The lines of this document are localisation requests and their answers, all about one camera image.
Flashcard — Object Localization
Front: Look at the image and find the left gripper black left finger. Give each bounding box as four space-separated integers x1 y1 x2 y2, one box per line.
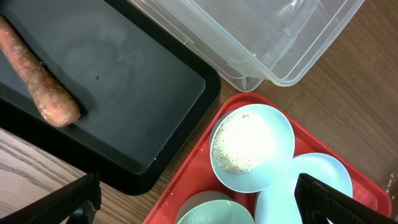
1 173 101 224

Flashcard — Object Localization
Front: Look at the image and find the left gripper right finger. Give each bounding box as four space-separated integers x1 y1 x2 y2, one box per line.
294 173 395 224

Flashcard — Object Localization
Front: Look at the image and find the light blue plate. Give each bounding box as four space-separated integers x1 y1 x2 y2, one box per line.
254 152 353 224

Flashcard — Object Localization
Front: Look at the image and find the blue bowl with rice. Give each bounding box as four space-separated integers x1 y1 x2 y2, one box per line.
209 104 295 194

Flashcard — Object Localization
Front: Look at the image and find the orange carrot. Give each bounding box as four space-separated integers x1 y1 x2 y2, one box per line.
1 17 81 128

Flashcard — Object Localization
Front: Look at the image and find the green bowl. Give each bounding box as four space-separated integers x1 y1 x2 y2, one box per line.
175 190 254 224

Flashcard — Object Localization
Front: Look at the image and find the black waste tray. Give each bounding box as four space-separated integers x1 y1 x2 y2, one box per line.
1 0 221 195

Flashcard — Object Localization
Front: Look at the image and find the red serving tray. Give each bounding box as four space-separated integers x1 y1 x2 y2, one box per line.
144 92 392 224

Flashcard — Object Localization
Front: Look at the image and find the clear plastic bin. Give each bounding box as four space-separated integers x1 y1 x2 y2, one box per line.
134 0 364 92

